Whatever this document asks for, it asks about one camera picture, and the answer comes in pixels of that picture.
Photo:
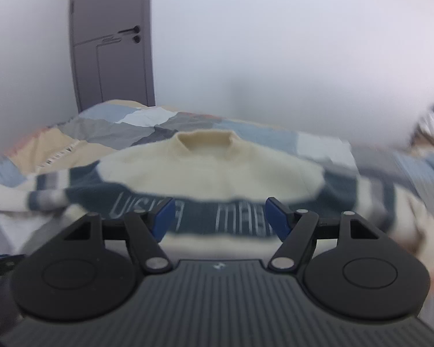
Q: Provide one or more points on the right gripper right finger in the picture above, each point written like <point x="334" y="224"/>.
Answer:
<point x="347" y="265"/>

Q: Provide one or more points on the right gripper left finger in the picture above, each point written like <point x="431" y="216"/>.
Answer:
<point x="93" y="266"/>

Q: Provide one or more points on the cream knit sweater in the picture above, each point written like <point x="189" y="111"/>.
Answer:
<point x="220" y="183"/>

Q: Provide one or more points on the pile of clothes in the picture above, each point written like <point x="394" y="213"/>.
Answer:
<point x="423" y="134"/>

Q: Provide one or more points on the patchwork bed quilt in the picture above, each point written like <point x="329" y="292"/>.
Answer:
<point x="113" y="126"/>

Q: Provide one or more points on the grey door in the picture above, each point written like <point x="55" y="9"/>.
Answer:
<point x="106" y="66"/>

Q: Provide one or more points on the black door handle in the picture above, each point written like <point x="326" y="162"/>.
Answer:
<point x="131" y="34"/>

